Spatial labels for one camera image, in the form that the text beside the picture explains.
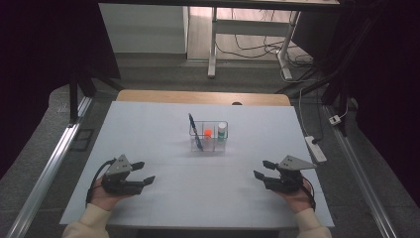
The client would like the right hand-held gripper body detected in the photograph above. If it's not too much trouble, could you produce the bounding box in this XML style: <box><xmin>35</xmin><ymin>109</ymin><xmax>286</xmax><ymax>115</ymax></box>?
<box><xmin>262</xmin><ymin>154</ymin><xmax>318</xmax><ymax>194</ymax></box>

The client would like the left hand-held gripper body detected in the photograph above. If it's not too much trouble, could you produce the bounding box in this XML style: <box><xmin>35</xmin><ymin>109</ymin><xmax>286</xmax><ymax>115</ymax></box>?
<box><xmin>100</xmin><ymin>154</ymin><xmax>147</xmax><ymax>196</ymax></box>

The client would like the clear plastic pen organizer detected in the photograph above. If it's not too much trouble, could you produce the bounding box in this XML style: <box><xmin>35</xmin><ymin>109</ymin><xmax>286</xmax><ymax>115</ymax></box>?
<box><xmin>188</xmin><ymin>120</ymin><xmax>230</xmax><ymax>154</ymax></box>

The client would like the green and white glue stick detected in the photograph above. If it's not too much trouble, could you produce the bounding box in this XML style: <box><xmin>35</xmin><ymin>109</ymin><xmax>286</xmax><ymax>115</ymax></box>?
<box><xmin>216</xmin><ymin>121</ymin><xmax>229</xmax><ymax>144</ymax></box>

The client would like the orange highlighter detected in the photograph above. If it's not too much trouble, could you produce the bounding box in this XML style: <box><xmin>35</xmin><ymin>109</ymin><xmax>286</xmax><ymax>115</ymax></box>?
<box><xmin>202</xmin><ymin>128</ymin><xmax>214</xmax><ymax>151</ymax></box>

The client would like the blue pen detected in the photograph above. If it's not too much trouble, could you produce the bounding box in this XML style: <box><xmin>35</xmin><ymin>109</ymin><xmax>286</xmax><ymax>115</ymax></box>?
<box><xmin>187</xmin><ymin>112</ymin><xmax>204</xmax><ymax>153</ymax></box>

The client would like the person's left hand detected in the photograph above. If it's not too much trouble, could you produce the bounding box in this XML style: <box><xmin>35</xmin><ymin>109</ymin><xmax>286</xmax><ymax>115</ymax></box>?
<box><xmin>89</xmin><ymin>183</ymin><xmax>132</xmax><ymax>212</ymax></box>

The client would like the person's right hand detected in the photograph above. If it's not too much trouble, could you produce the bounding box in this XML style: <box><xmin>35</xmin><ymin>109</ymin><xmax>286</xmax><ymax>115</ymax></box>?
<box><xmin>274</xmin><ymin>180</ymin><xmax>315</xmax><ymax>214</ymax></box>

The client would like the white power strip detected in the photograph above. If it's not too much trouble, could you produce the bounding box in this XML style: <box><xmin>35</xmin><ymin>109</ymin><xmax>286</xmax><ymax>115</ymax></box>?
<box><xmin>303</xmin><ymin>135</ymin><xmax>328</xmax><ymax>164</ymax></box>

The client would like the white table cover sheet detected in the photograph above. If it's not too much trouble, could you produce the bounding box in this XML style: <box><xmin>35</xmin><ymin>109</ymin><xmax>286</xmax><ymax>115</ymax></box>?
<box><xmin>58</xmin><ymin>100</ymin><xmax>335</xmax><ymax>230</ymax></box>

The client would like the dark floor plate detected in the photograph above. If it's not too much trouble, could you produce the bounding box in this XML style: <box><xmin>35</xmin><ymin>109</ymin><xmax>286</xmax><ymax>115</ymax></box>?
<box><xmin>69</xmin><ymin>128</ymin><xmax>96</xmax><ymax>153</ymax></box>

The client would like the white-framed desk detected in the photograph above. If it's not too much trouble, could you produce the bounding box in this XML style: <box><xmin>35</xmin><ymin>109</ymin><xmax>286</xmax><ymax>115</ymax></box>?
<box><xmin>98</xmin><ymin>0</ymin><xmax>341</xmax><ymax>81</ymax></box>

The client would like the dark curtain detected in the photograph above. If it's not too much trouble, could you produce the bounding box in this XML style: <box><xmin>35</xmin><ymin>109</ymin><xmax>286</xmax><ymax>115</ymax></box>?
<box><xmin>0</xmin><ymin>0</ymin><xmax>122</xmax><ymax>180</ymax></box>
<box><xmin>341</xmin><ymin>0</ymin><xmax>420</xmax><ymax>208</ymax></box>

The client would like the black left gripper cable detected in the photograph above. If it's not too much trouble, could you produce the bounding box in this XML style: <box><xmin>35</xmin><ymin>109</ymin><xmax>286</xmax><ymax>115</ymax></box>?
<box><xmin>85</xmin><ymin>158</ymin><xmax>118</xmax><ymax>204</ymax></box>

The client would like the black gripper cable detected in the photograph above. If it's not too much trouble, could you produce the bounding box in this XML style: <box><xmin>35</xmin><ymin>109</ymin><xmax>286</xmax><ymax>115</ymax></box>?
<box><xmin>85</xmin><ymin>158</ymin><xmax>118</xmax><ymax>204</ymax></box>
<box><xmin>301</xmin><ymin>176</ymin><xmax>317</xmax><ymax>212</ymax></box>

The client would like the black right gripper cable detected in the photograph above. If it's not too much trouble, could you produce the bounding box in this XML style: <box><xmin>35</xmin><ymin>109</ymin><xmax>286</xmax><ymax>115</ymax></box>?
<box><xmin>301</xmin><ymin>176</ymin><xmax>317</xmax><ymax>212</ymax></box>

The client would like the white power strip cable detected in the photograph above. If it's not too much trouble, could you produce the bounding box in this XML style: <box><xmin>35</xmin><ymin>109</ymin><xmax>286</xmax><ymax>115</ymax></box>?
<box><xmin>297</xmin><ymin>86</ymin><xmax>310</xmax><ymax>139</ymax></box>

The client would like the aluminium floor rail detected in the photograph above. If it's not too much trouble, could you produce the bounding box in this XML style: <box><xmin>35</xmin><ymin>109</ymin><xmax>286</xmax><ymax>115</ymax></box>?
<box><xmin>322</xmin><ymin>104</ymin><xmax>399</xmax><ymax>238</ymax></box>
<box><xmin>4</xmin><ymin>96</ymin><xmax>94</xmax><ymax>238</ymax></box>

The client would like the tangle of floor cables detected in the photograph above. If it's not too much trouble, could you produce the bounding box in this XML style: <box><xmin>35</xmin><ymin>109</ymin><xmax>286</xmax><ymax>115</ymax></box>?
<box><xmin>215</xmin><ymin>9</ymin><xmax>315</xmax><ymax>84</ymax></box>

